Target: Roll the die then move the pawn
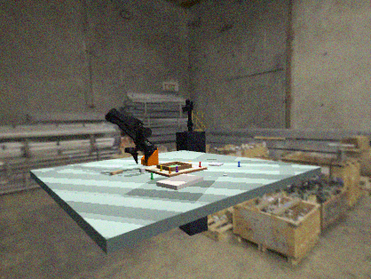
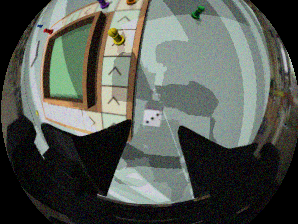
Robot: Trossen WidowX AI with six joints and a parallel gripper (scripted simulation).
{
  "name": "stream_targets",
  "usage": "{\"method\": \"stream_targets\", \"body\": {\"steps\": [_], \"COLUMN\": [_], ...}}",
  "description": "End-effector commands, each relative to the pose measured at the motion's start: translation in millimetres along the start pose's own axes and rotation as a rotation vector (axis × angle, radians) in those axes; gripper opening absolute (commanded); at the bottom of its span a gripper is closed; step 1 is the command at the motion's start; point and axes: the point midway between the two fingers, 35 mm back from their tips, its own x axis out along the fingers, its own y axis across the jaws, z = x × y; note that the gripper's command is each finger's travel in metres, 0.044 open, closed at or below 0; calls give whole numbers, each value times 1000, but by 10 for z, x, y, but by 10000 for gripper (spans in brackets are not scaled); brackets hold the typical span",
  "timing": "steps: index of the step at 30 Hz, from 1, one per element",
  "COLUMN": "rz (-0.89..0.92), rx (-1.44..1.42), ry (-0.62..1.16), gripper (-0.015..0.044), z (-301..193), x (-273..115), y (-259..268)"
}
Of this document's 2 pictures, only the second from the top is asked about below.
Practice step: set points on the orange game pawn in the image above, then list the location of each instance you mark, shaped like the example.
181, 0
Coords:
131, 2

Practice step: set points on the red game pawn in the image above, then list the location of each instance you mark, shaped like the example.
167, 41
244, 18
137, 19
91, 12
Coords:
50, 32

